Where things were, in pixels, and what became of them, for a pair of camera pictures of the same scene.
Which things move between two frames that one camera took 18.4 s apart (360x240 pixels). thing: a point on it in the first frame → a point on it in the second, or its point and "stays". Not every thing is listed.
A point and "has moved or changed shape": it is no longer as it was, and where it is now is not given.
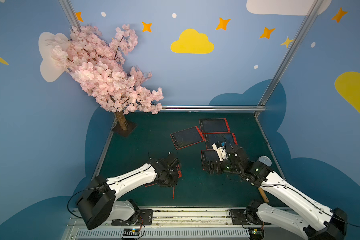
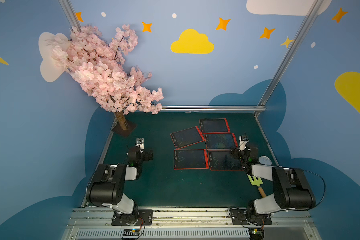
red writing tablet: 210,160 has moved or changed shape
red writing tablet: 179,174 → 190,159
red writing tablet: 214,125 stays
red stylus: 200,133 stays
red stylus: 235,139 stays
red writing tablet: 187,137 stays
